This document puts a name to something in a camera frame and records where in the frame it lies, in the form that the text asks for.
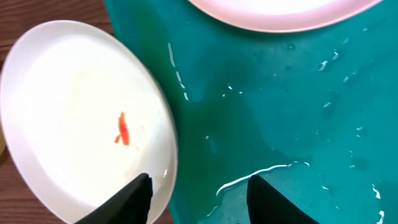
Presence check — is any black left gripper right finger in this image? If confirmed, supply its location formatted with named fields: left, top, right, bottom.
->
left=246, top=174, right=318, bottom=224

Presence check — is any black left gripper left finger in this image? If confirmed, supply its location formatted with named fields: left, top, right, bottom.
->
left=76, top=173, right=153, bottom=224

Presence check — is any white plate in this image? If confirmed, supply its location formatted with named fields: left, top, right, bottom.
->
left=1, top=20, right=178, bottom=223
left=189, top=0, right=382, bottom=33

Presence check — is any yellow-green plate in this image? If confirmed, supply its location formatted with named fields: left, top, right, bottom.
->
left=0, top=128, right=6, bottom=156

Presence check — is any teal plastic tray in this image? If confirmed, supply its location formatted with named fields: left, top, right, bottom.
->
left=105, top=0, right=397, bottom=223

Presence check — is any white plate on tray top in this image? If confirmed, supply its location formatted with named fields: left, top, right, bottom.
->
left=189, top=0, right=382, bottom=33

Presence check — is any red stain on left plate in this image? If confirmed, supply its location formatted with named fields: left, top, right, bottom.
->
left=114, top=112, right=130, bottom=146

